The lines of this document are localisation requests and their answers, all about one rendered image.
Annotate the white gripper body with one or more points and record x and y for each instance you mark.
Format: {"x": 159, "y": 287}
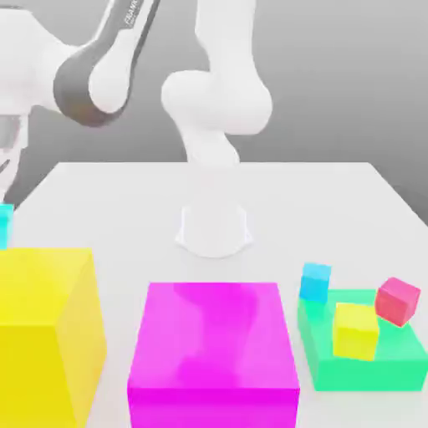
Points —
{"x": 7, "y": 185}

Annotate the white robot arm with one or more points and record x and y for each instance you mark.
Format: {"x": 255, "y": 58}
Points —
{"x": 217, "y": 100}

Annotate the small cyan cube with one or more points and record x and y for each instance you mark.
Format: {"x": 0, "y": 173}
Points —
{"x": 5, "y": 227}
{"x": 314, "y": 284}

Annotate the small yellow cube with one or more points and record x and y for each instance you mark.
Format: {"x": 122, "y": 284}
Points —
{"x": 356, "y": 332}

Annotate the small red cube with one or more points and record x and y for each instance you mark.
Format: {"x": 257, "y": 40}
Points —
{"x": 396, "y": 301}

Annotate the large yellow box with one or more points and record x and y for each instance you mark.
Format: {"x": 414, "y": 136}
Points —
{"x": 36, "y": 334}

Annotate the large magenta box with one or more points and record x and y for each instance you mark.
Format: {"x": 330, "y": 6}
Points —
{"x": 214, "y": 351}

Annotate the large green box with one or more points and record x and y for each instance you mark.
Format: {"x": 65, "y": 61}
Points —
{"x": 367, "y": 374}

